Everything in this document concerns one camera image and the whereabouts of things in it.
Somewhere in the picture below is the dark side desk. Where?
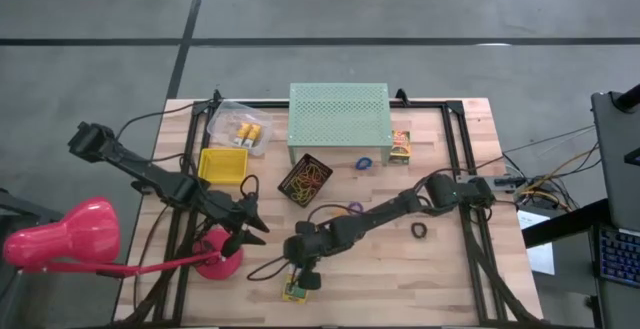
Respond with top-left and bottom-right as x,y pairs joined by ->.
522,197 -> 640,329

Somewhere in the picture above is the black slotted plastic basket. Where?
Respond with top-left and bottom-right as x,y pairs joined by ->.
277,152 -> 335,209

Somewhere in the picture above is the yellow rubber band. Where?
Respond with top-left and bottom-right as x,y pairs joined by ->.
299,171 -> 327,200
290,181 -> 319,205
288,166 -> 314,195
297,163 -> 326,188

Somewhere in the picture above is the red desk lamp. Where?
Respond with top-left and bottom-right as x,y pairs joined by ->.
1,196 -> 245,282

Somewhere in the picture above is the yellow card pack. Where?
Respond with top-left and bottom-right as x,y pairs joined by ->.
281,272 -> 308,304

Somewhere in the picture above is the black aluminium rig frame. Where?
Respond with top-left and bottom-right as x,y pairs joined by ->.
113,88 -> 549,329

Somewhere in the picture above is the white paper sheet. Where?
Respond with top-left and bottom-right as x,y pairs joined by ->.
516,208 -> 556,276

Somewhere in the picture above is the yellow floor cable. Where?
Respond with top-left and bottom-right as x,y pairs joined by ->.
519,143 -> 601,205

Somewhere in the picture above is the black lamp cord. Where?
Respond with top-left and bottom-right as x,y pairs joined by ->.
130,203 -> 214,320

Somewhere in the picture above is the green perforated metal shelf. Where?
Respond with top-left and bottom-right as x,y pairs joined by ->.
287,82 -> 393,166

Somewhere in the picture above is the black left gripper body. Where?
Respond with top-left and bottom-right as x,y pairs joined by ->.
215,188 -> 256,259

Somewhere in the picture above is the yellow green crayon box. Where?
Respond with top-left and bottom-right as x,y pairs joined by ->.
389,129 -> 412,165

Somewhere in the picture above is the red rubber band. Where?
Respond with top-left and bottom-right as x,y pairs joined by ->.
289,176 -> 311,201
297,171 -> 322,198

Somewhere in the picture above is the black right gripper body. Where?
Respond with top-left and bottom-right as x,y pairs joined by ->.
284,221 -> 326,291

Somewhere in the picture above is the yellow slotted plastic basket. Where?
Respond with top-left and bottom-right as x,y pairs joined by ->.
197,147 -> 250,186

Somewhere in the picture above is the blue backlit keyboard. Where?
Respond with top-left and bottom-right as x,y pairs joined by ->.
597,226 -> 640,289

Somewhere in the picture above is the clear plastic container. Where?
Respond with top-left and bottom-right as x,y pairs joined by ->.
206,99 -> 274,158

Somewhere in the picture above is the grey mounting plate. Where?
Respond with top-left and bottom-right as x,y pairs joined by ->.
457,173 -> 527,191

